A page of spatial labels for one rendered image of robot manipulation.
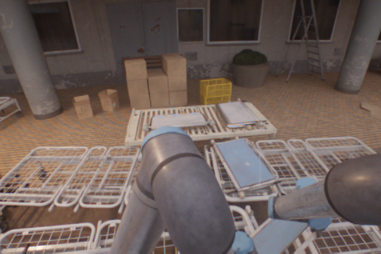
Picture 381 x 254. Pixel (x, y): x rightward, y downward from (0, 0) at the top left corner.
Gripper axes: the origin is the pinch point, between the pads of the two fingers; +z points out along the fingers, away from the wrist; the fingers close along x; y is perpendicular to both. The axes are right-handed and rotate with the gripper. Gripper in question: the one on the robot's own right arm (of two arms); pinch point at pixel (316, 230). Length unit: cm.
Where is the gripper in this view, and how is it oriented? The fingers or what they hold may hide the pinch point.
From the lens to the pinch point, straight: 128.7
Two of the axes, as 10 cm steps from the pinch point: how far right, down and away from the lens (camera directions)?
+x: 4.2, 1.6, -8.9
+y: -8.1, 5.0, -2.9
